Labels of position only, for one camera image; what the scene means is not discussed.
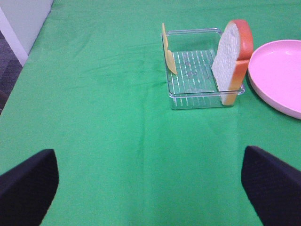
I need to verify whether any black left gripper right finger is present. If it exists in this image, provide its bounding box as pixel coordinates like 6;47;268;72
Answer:
241;146;301;226

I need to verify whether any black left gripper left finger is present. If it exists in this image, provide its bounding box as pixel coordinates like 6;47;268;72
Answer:
0;149;58;226

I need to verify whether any pink round plate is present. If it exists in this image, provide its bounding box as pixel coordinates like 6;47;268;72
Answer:
248;40;301;119

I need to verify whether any green tablecloth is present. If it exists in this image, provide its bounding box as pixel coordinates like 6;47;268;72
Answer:
0;0;301;226

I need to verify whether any upright bread slice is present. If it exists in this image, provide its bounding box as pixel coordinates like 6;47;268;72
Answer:
212;19;253;92

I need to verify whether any clear left plastic tray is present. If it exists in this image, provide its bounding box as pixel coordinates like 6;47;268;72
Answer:
166;28;245;110

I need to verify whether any yellow cheese slice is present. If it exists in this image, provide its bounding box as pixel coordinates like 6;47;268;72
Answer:
161;23;177;75

